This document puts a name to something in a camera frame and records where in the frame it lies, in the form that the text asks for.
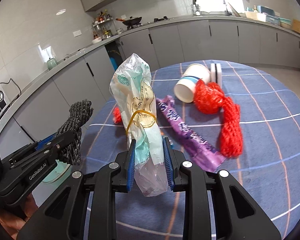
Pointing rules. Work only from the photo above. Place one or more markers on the clear bag with green print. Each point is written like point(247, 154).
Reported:
point(131, 88)

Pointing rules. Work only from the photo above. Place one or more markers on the wooden cutting board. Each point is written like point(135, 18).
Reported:
point(296, 26)

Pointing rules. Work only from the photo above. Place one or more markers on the black wok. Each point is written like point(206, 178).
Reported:
point(131, 22)

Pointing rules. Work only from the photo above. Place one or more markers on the white black sponge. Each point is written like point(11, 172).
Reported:
point(216, 73)

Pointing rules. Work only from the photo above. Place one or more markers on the blue dish rack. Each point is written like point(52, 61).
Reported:
point(266, 14)

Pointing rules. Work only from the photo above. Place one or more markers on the kitchen faucet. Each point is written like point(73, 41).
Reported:
point(227, 12)

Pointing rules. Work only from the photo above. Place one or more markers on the red mesh net bag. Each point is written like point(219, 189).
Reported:
point(210, 99)

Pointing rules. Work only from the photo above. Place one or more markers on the spice rack with bottles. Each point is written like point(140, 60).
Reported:
point(102, 25)

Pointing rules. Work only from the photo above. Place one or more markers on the grey base cabinets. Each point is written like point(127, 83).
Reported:
point(44, 106)

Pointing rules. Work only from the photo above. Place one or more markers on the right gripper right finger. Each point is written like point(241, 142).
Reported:
point(215, 199)

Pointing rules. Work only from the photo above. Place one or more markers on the small red net piece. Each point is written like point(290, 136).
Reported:
point(117, 116)

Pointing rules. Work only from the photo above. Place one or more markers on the green ceramic jar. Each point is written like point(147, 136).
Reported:
point(51, 63)

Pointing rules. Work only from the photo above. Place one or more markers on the white paper cup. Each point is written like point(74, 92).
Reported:
point(185, 87)

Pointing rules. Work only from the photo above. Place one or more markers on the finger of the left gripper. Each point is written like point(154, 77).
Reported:
point(29, 153)
point(50, 154)

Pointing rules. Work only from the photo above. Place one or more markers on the black mesh net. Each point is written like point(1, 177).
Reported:
point(80, 113)

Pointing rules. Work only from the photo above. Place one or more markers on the teal trash bin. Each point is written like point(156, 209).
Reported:
point(56, 173)

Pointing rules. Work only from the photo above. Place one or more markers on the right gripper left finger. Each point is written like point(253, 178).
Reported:
point(62, 215)

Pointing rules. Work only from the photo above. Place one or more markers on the white bowl on counter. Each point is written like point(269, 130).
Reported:
point(96, 40)

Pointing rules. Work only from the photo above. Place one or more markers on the blue plaid tablecloth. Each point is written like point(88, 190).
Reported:
point(258, 127)

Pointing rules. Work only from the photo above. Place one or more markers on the purple snack wrapper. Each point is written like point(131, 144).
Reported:
point(205, 155)

